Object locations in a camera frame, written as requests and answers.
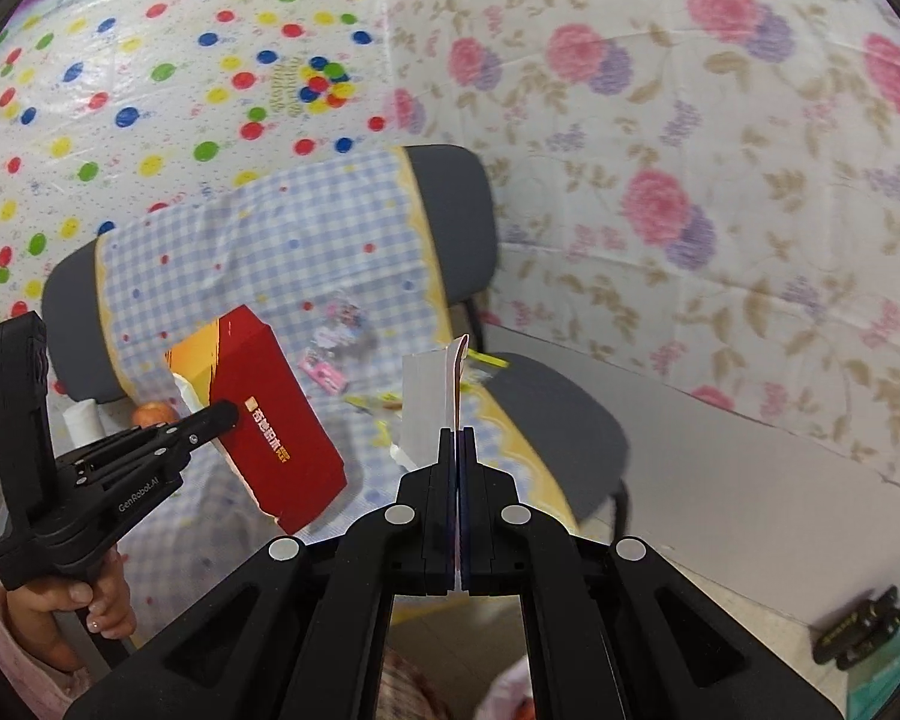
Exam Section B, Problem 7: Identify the clear bag yellow label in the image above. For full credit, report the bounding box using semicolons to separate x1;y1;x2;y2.
345;388;406;451

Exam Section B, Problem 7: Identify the small pink packet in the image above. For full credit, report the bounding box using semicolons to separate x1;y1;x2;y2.
298;356;348;393

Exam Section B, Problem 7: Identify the yellow black zip bag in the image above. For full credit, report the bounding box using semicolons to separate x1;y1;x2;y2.
461;349;511;391

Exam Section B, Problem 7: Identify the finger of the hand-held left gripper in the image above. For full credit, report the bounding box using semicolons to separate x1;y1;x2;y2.
157;399;241;457

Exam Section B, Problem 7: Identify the white cardboard box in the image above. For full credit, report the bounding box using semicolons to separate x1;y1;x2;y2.
394;334;472;477

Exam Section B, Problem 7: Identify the black plastic device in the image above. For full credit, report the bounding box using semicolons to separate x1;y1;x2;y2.
811;589;900;668

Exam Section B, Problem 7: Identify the person's plaid clothing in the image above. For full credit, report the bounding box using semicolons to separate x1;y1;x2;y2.
381;645;452;720

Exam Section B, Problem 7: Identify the grey office chair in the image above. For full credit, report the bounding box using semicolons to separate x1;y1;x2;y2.
41;144;635;539

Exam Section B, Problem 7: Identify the floral sheet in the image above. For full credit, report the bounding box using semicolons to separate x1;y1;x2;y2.
382;0;900;507

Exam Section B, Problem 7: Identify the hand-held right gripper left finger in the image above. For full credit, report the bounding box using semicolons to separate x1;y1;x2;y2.
64;426;459;720

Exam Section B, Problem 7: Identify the orange teal plush toy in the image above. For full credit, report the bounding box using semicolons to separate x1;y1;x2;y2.
133;401;185;432

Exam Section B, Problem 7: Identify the red cardboard box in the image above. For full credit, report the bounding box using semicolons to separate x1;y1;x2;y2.
166;305;347;536

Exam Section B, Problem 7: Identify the person's left forearm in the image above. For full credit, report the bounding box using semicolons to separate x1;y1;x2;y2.
0;585;92;720

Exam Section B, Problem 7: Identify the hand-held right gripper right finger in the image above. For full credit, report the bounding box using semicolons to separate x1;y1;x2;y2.
458;426;833;720

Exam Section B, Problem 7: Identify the polka dot sheet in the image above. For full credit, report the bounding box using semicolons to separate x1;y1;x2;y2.
0;0;410;425

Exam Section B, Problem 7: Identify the clear sticker packet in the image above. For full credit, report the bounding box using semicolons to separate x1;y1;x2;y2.
307;300;380;361

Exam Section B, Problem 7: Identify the person's left hand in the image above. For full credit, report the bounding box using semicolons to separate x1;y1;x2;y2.
4;547;138;674

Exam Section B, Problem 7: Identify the teal mat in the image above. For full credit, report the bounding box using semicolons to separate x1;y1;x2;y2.
844;649;900;720

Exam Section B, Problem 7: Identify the blue checkered cloth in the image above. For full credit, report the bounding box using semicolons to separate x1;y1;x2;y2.
94;146;575;650

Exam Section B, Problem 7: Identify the white paper roll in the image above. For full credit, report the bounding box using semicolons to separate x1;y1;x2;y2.
64;399;107;458

